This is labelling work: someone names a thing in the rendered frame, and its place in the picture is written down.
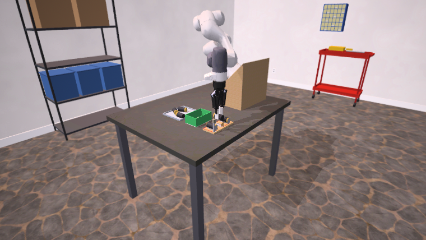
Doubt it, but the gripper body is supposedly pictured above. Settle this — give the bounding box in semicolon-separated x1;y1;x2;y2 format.
213;81;226;96

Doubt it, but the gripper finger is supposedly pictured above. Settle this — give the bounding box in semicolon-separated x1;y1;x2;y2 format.
210;91;221;119
219;89;227;115

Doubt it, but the green open box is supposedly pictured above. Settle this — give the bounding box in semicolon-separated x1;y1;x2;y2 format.
185;108;212;127

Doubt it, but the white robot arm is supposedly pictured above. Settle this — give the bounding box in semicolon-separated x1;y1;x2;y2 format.
193;10;241;82

